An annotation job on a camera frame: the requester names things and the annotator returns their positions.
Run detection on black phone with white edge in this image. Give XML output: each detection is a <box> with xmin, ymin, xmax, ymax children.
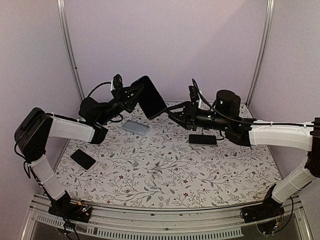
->
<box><xmin>70</xmin><ymin>149</ymin><xmax>97</xmax><ymax>171</ymax></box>

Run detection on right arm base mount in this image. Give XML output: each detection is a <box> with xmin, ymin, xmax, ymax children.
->
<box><xmin>239</xmin><ymin>203</ymin><xmax>285</xmax><ymax>235</ymax></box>

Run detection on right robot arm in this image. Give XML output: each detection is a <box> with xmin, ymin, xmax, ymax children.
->
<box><xmin>166</xmin><ymin>86</ymin><xmax>320</xmax><ymax>218</ymax></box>

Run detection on floral patterned table mat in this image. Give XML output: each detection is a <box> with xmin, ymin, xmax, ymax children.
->
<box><xmin>55</xmin><ymin>108</ymin><xmax>281</xmax><ymax>209</ymax></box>

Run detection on front aluminium rail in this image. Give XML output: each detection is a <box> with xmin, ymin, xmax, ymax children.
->
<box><xmin>21</xmin><ymin>194</ymin><xmax>316</xmax><ymax>240</ymax></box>

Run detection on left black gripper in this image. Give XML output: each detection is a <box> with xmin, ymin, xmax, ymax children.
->
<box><xmin>97</xmin><ymin>84</ymin><xmax>147</xmax><ymax>126</ymax></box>

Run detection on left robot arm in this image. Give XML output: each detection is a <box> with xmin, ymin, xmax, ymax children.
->
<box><xmin>14</xmin><ymin>83</ymin><xmax>144</xmax><ymax>217</ymax></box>

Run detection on light blue phone case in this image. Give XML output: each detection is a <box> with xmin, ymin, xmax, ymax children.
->
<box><xmin>122</xmin><ymin>120</ymin><xmax>150</xmax><ymax>136</ymax></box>

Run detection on aluminium frame post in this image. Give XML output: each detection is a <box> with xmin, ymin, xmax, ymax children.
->
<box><xmin>245</xmin><ymin>0</ymin><xmax>275</xmax><ymax>108</ymax></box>
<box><xmin>56</xmin><ymin>0</ymin><xmax>85</xmax><ymax>101</ymax></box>

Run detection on left aluminium frame post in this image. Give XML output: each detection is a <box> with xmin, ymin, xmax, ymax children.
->
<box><xmin>56</xmin><ymin>0</ymin><xmax>85</xmax><ymax>101</ymax></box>

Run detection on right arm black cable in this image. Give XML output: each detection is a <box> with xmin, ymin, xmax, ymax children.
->
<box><xmin>191</xmin><ymin>78</ymin><xmax>316</xmax><ymax>127</ymax></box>

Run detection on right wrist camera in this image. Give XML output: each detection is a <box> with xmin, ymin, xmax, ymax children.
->
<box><xmin>188</xmin><ymin>85</ymin><xmax>202</xmax><ymax>109</ymax></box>

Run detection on right aluminium frame post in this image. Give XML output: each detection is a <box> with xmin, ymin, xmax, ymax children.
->
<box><xmin>245</xmin><ymin>0</ymin><xmax>275</xmax><ymax>108</ymax></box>

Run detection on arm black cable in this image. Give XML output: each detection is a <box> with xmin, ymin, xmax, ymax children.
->
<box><xmin>86</xmin><ymin>81</ymin><xmax>112</xmax><ymax>98</ymax></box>
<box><xmin>191</xmin><ymin>78</ymin><xmax>316</xmax><ymax>127</ymax></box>

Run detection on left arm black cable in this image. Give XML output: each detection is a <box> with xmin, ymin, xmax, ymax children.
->
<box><xmin>86</xmin><ymin>81</ymin><xmax>112</xmax><ymax>98</ymax></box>

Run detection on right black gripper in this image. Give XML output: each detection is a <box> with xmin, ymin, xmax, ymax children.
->
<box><xmin>166</xmin><ymin>102</ymin><xmax>230</xmax><ymax>132</ymax></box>

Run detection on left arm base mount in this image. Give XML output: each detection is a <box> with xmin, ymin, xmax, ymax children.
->
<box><xmin>48</xmin><ymin>201</ymin><xmax>92</xmax><ymax>223</ymax></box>

